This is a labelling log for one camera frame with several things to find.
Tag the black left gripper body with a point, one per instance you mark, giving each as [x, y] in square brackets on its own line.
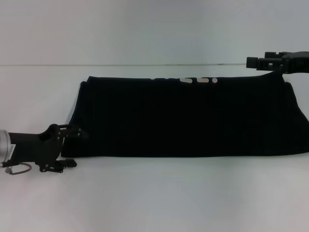
[31, 146]

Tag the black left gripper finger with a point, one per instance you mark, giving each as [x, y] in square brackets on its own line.
[74, 133]
[65, 164]

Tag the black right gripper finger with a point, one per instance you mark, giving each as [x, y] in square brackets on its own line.
[263, 63]
[272, 54]

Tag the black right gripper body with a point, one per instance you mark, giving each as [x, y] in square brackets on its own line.
[297, 61]

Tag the black t-shirt with white print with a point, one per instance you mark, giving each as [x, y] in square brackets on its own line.
[181, 116]

